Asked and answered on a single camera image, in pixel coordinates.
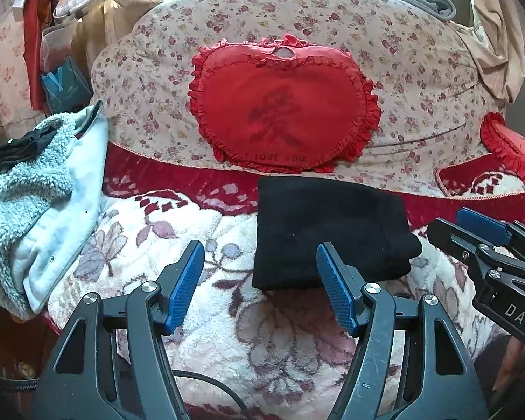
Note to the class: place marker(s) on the large red heart pillow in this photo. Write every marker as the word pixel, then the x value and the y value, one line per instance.
pixel 282 106

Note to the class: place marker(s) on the small red ruffled pillow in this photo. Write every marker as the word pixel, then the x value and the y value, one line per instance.
pixel 503 142

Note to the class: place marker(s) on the floral beige quilt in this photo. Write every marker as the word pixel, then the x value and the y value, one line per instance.
pixel 428 88

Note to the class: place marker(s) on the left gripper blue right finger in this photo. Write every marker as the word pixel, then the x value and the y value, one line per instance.
pixel 410 361

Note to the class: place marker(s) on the black pants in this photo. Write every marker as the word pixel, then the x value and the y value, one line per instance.
pixel 368 228

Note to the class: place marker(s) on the grey fleece jacket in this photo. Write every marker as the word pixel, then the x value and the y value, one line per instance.
pixel 48 209

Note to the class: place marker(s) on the black garment on jacket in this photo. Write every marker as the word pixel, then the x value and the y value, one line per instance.
pixel 26 148

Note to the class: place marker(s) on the beige curtain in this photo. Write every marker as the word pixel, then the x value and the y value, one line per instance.
pixel 496 43

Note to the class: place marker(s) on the teal bag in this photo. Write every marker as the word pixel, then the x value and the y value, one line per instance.
pixel 65 88

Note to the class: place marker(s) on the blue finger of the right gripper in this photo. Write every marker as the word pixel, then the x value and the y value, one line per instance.
pixel 453 240
pixel 494 231

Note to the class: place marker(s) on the red and white plush blanket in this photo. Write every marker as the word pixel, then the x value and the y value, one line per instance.
pixel 282 352

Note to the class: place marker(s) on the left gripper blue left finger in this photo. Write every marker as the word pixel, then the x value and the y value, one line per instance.
pixel 110 362

